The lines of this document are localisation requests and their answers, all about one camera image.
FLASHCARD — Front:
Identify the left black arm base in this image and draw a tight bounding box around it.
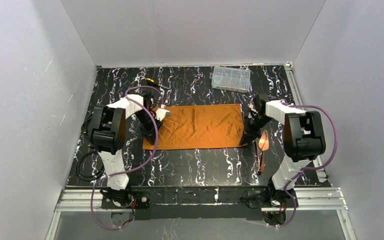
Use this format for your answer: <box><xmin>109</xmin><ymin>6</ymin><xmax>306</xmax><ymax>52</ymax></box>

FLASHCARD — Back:
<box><xmin>99</xmin><ymin>187</ymin><xmax>150</xmax><ymax>210</ymax></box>

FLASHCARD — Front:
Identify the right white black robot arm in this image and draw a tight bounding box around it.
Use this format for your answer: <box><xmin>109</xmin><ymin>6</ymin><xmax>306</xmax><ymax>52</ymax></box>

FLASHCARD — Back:
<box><xmin>239</xmin><ymin>94</ymin><xmax>326</xmax><ymax>201</ymax></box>

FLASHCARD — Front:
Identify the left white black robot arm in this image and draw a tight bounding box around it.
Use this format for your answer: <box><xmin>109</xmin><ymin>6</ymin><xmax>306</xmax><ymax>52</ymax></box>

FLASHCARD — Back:
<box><xmin>88</xmin><ymin>93</ymin><xmax>171</xmax><ymax>191</ymax></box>

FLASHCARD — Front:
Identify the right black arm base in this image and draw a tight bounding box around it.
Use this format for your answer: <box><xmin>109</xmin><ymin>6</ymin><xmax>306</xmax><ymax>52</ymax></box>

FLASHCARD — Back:
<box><xmin>241</xmin><ymin>187</ymin><xmax>299</xmax><ymax>210</ymax></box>

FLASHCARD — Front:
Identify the copper fork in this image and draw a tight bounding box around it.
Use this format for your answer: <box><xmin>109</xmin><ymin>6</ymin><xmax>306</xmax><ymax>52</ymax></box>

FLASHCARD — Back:
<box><xmin>254</xmin><ymin>140</ymin><xmax>262</xmax><ymax>176</ymax></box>

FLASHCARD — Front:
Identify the copper cake server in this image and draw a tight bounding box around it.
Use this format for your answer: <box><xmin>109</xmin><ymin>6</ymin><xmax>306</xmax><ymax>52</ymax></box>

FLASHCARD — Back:
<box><xmin>258</xmin><ymin>130</ymin><xmax>269</xmax><ymax>174</ymax></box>

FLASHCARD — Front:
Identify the orange black screwdriver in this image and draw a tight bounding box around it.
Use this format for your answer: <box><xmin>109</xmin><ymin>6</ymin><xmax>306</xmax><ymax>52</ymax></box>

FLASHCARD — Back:
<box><xmin>145</xmin><ymin>77</ymin><xmax>166</xmax><ymax>88</ymax></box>

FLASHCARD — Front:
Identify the clear plastic parts box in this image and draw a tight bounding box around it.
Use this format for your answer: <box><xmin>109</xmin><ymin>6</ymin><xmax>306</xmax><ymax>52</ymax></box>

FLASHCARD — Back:
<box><xmin>210</xmin><ymin>66</ymin><xmax>251</xmax><ymax>93</ymax></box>

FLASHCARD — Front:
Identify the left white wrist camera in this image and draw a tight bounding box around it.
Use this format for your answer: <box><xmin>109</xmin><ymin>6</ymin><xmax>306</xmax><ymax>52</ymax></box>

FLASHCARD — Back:
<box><xmin>155</xmin><ymin>104</ymin><xmax>172</xmax><ymax>122</ymax></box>

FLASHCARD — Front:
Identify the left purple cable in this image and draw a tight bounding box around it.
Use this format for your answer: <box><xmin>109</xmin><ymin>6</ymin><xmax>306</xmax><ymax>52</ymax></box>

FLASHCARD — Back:
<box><xmin>90</xmin><ymin>86</ymin><xmax>165</xmax><ymax>231</ymax></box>

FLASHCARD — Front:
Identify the purple cable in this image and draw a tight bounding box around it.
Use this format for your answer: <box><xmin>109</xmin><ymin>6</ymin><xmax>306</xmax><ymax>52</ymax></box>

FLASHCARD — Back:
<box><xmin>264</xmin><ymin>95</ymin><xmax>339</xmax><ymax>229</ymax></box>
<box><xmin>90</xmin><ymin>86</ymin><xmax>165</xmax><ymax>231</ymax></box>

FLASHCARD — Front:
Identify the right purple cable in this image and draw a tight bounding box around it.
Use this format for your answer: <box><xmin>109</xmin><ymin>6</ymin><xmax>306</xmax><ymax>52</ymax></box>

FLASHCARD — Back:
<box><xmin>264</xmin><ymin>95</ymin><xmax>339</xmax><ymax>229</ymax></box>

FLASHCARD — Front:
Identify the black coiled cable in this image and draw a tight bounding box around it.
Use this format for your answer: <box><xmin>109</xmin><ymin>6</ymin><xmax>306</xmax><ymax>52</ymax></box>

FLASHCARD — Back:
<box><xmin>76</xmin><ymin>151</ymin><xmax>105</xmax><ymax>182</ymax></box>

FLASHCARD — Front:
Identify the aluminium frame rail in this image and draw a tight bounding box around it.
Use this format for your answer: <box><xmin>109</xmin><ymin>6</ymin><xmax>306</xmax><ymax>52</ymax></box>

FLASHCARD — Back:
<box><xmin>46</xmin><ymin>187</ymin><xmax>356</xmax><ymax>240</ymax></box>

